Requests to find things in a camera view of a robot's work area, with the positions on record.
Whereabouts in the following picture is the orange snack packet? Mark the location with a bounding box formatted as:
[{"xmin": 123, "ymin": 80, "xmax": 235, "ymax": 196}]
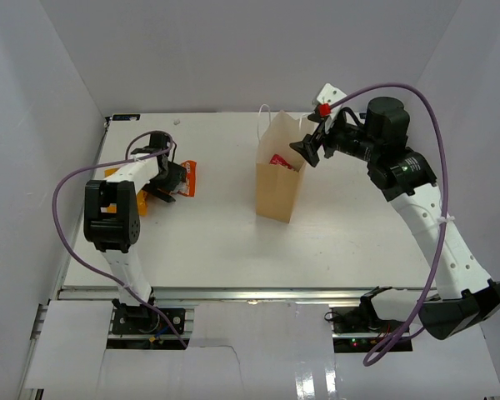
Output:
[{"xmin": 170, "ymin": 160, "xmax": 197, "ymax": 198}]

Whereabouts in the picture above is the magenta candy packet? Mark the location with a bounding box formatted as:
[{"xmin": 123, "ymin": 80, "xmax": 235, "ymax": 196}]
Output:
[{"xmin": 269, "ymin": 154, "xmax": 294, "ymax": 170}]

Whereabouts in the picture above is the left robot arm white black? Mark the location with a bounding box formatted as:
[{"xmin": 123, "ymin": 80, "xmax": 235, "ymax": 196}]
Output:
[{"xmin": 83, "ymin": 131, "xmax": 186, "ymax": 319}]

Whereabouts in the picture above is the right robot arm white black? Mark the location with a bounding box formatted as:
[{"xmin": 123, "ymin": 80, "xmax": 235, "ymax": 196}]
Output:
[{"xmin": 290, "ymin": 97, "xmax": 500, "ymax": 340}]

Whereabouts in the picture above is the large yellow snack bag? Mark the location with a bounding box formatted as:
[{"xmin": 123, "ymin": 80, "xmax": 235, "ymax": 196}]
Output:
[{"xmin": 102, "ymin": 167, "xmax": 148, "ymax": 217}]

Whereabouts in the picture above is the brown paper bag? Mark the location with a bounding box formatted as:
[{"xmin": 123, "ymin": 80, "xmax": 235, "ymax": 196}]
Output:
[{"xmin": 255, "ymin": 111, "xmax": 314, "ymax": 223}]

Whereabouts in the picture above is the blue label left corner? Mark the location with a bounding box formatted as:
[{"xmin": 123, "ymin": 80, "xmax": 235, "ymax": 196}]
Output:
[{"xmin": 112, "ymin": 113, "xmax": 141, "ymax": 122}]

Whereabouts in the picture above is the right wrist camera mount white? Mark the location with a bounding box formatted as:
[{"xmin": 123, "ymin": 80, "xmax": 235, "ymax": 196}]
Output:
[{"xmin": 311, "ymin": 83, "xmax": 346, "ymax": 131}]

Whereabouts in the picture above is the aluminium table front rail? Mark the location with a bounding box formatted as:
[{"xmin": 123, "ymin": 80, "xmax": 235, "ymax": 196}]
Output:
[{"xmin": 57, "ymin": 287, "xmax": 438, "ymax": 302}]

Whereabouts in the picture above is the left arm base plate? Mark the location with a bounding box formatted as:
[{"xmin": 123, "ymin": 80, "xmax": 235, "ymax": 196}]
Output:
[{"xmin": 110, "ymin": 306, "xmax": 186, "ymax": 338}]

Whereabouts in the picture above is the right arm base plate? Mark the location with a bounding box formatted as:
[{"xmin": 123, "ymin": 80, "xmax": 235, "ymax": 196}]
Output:
[{"xmin": 324, "ymin": 287, "xmax": 418, "ymax": 353}]

